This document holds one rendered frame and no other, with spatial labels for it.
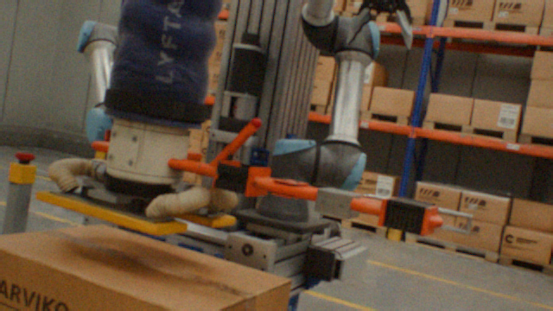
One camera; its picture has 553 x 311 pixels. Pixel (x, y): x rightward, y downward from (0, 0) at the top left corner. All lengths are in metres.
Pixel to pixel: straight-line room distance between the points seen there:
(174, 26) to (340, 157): 0.65
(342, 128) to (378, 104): 6.77
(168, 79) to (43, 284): 0.49
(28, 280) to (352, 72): 1.04
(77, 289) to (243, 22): 1.08
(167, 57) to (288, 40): 0.71
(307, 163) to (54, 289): 0.75
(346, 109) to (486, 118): 6.55
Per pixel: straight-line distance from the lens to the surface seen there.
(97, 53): 2.06
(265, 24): 1.91
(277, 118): 1.84
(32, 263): 1.30
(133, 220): 1.16
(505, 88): 9.52
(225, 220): 1.32
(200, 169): 1.20
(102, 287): 1.17
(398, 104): 8.39
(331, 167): 1.63
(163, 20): 1.23
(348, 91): 1.72
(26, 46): 13.22
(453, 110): 8.24
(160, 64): 1.22
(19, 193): 2.33
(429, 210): 1.01
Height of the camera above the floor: 1.29
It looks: 3 degrees down
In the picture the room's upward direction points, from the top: 10 degrees clockwise
